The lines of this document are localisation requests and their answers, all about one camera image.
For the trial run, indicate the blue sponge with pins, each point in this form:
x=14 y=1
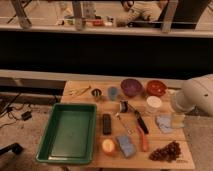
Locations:
x=126 y=146

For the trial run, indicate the orange round fruit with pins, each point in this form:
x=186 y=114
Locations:
x=108 y=146

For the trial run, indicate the clear plastic cup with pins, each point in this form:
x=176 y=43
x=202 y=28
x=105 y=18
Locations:
x=177 y=120

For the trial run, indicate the white round container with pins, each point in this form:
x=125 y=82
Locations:
x=153 y=104

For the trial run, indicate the blue plastic cup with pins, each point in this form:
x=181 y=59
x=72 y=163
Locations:
x=112 y=93

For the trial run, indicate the small dark metal cup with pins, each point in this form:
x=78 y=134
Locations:
x=96 y=93

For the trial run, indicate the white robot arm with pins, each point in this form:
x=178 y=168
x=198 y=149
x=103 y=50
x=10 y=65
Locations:
x=194 y=92

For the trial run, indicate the brown grape bunch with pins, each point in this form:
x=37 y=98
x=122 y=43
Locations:
x=168 y=153

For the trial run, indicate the black remote control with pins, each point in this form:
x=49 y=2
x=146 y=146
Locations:
x=106 y=124

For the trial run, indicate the red bowl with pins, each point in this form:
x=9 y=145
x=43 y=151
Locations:
x=156 y=88

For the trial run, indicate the black chair base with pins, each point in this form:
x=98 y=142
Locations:
x=15 y=148

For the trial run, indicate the purple bowl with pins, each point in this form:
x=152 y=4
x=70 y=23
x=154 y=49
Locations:
x=131 y=87

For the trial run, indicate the orange handled tool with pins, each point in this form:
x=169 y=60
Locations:
x=144 y=141

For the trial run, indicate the yellow banana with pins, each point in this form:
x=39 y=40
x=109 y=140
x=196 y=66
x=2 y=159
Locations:
x=77 y=92

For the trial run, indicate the blue folded cloth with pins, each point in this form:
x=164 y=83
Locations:
x=164 y=124

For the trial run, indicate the green plastic tray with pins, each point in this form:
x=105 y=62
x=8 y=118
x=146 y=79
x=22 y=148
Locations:
x=69 y=135

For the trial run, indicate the black power adapter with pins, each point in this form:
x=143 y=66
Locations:
x=26 y=115

